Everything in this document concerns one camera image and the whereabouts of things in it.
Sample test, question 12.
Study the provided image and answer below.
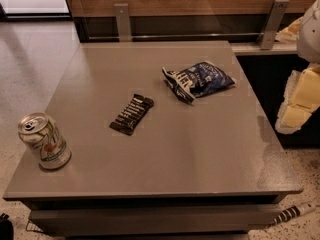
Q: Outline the left metal bracket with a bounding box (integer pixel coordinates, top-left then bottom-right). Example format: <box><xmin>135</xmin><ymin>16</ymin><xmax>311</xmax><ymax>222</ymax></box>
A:
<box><xmin>114</xmin><ymin>3</ymin><xmax>132</xmax><ymax>42</ymax></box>

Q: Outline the striped cylinder on floor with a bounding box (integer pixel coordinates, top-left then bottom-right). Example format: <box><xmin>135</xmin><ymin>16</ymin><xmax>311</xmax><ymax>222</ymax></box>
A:
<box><xmin>269</xmin><ymin>202</ymin><xmax>316</xmax><ymax>227</ymax></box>

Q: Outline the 7up soda can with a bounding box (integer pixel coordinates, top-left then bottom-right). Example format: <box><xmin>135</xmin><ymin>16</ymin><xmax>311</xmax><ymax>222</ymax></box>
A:
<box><xmin>18</xmin><ymin>112</ymin><xmax>72</xmax><ymax>170</ymax></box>

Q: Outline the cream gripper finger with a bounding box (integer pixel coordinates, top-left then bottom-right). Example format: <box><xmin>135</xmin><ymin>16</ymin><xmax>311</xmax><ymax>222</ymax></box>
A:
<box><xmin>275</xmin><ymin>17</ymin><xmax>302</xmax><ymax>43</ymax></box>
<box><xmin>275</xmin><ymin>65</ymin><xmax>320</xmax><ymax>134</ymax></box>

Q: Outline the right metal bracket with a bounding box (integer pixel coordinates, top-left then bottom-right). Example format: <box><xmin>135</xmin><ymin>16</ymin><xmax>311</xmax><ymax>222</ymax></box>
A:
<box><xmin>257</xmin><ymin>0</ymin><xmax>289</xmax><ymax>50</ymax></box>

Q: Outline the black snack bar wrapper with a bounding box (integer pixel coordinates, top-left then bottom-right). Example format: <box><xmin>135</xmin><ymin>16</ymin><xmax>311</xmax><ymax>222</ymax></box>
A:
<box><xmin>109</xmin><ymin>94</ymin><xmax>154</xmax><ymax>136</ymax></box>

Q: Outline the metal bracket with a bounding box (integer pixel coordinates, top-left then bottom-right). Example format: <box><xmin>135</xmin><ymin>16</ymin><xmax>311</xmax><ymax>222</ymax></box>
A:
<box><xmin>257</xmin><ymin>0</ymin><xmax>289</xmax><ymax>50</ymax></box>
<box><xmin>114</xmin><ymin>3</ymin><xmax>132</xmax><ymax>42</ymax></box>

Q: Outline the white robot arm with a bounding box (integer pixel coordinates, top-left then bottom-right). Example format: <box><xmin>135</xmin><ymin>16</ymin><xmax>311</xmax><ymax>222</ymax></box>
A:
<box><xmin>275</xmin><ymin>0</ymin><xmax>320</xmax><ymax>134</ymax></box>

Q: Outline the blue chip bag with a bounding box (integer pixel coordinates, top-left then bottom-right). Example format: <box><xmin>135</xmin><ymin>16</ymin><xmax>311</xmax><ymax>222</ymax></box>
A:
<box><xmin>162</xmin><ymin>62</ymin><xmax>236</xmax><ymax>104</ymax></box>

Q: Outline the black object on floor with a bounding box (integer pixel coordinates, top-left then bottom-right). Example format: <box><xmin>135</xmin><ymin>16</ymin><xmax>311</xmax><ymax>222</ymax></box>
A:
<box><xmin>0</xmin><ymin>213</ymin><xmax>14</xmax><ymax>240</ymax></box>

